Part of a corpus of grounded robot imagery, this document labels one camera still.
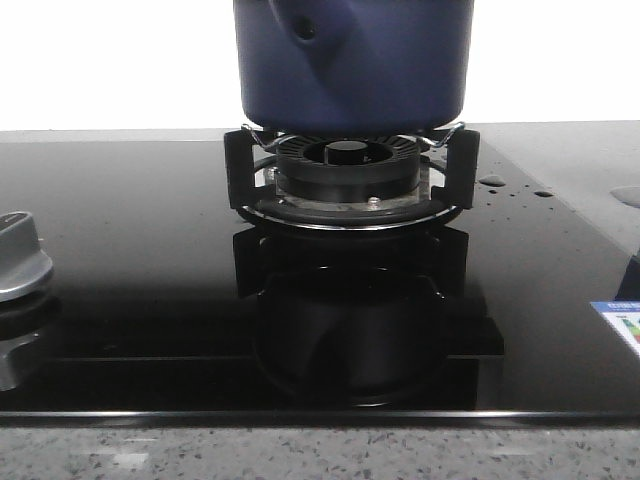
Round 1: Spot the dark blue cooking pot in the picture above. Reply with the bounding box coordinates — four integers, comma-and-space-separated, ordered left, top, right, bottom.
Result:
233, 0, 474, 135

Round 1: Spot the black pot support grate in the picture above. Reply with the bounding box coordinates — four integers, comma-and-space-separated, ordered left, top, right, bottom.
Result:
223, 122, 480, 232

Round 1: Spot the black gas burner head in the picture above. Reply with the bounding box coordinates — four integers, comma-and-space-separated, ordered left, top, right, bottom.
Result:
276, 136, 421, 203

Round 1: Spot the black glass gas cooktop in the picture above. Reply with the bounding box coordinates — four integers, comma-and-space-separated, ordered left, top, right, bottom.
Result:
1, 141, 639, 427

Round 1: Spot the silver stove control knob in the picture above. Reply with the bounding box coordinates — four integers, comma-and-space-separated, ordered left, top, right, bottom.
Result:
1, 211, 53, 303

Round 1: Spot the energy label sticker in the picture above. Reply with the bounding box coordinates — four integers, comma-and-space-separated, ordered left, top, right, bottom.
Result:
591, 300, 640, 357

